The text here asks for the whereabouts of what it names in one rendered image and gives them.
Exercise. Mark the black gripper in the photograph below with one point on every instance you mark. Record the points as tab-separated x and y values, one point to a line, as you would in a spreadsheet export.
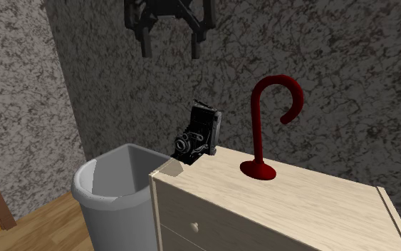
167	7

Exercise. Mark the light wooden chest of drawers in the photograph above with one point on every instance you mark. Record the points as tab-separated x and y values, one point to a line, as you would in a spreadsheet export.
290	208

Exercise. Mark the red hook-shaped stand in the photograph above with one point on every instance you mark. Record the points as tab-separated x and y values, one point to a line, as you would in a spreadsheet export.
256	139

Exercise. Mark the grey waste bin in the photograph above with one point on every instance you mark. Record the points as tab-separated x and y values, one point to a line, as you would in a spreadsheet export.
116	226

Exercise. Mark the black folding bellows camera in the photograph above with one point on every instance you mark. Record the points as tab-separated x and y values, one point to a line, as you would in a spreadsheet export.
200	133

